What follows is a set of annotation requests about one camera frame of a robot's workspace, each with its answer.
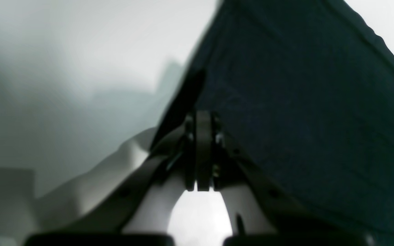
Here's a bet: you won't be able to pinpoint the black T-shirt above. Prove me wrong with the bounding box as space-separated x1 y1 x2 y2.
154 0 394 246

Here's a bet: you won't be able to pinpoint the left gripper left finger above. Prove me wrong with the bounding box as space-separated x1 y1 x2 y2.
62 113 197 234

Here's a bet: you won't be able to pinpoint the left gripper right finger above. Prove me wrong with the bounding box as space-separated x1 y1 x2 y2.
211 113 320 235

